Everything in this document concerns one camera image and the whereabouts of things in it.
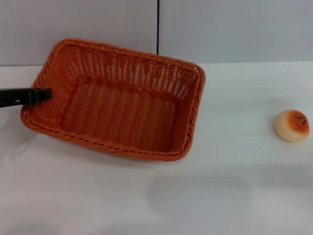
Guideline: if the orange woven plastic basket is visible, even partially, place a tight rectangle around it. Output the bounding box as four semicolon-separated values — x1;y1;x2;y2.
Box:
21;38;206;163

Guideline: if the round toy bread bun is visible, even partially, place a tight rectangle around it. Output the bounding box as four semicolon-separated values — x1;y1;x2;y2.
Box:
273;109;311;142

